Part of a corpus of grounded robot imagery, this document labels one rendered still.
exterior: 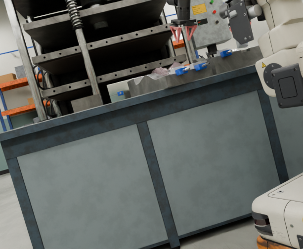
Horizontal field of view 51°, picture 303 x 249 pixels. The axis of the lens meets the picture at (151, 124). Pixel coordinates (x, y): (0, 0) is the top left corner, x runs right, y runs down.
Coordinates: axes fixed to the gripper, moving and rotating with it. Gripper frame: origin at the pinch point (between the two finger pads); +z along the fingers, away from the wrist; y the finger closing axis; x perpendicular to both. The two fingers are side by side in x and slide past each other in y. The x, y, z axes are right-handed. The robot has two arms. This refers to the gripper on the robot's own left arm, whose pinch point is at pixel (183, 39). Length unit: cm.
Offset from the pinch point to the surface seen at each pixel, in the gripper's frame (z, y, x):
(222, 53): 8.3, -20.6, 5.8
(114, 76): 42, -6, -86
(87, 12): -1, -2, -114
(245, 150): 54, -20, 27
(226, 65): 14.7, -22.8, 6.8
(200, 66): 11.9, -5.0, 7.7
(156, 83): 20.6, 11.4, -5.9
